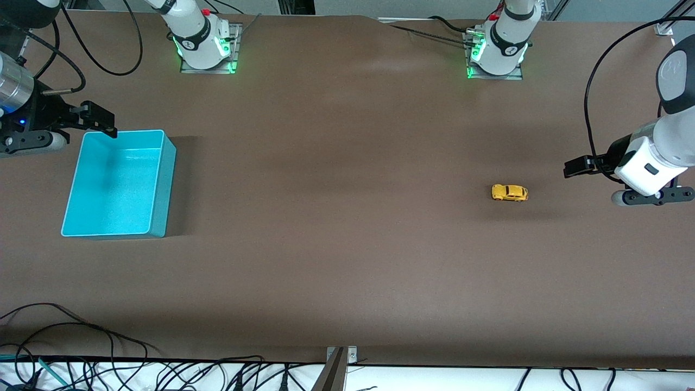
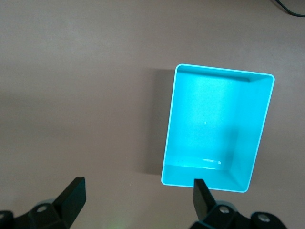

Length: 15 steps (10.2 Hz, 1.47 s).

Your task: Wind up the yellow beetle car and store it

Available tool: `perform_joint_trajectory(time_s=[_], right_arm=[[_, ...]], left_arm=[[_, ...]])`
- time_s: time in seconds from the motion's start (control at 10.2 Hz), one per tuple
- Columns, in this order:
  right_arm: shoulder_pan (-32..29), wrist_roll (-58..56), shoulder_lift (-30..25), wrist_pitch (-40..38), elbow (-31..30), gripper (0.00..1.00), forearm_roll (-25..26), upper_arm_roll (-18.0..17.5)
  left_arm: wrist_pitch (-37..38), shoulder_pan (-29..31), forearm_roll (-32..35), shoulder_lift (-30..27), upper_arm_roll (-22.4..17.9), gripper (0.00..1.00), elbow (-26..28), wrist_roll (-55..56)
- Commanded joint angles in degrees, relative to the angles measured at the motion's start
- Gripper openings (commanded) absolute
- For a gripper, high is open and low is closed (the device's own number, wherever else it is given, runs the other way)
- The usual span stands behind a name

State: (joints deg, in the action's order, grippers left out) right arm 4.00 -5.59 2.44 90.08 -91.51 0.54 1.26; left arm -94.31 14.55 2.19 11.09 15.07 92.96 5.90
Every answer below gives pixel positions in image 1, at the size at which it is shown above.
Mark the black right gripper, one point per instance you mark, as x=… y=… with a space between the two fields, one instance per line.
x=42 y=114

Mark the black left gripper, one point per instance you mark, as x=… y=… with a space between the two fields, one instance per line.
x=612 y=154

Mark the yellow beetle toy car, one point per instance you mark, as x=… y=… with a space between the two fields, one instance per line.
x=509 y=193

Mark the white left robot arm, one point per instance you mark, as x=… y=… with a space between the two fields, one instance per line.
x=673 y=141

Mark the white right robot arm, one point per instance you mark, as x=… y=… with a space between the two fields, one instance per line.
x=195 y=32

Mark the teal plastic bin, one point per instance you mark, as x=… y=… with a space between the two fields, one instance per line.
x=114 y=184

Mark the black power plug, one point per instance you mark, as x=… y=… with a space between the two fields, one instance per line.
x=284 y=383
x=238 y=383

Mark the grey angled metal bar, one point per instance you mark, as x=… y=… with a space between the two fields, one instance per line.
x=331 y=374

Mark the black right camera mount bracket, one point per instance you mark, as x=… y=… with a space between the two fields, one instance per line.
x=24 y=142

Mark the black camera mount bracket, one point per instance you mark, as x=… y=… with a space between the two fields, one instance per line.
x=24 y=142
x=659 y=196

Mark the black left camera mount bracket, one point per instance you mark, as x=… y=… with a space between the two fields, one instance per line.
x=659 y=196

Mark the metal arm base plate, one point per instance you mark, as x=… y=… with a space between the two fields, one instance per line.
x=187 y=68
x=516 y=76

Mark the aluminium frame post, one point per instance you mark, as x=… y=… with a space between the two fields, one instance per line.
x=554 y=8

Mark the aluminium profile rail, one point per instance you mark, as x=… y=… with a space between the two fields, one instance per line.
x=665 y=27

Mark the silver table bracket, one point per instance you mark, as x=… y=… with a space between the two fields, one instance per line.
x=352 y=354

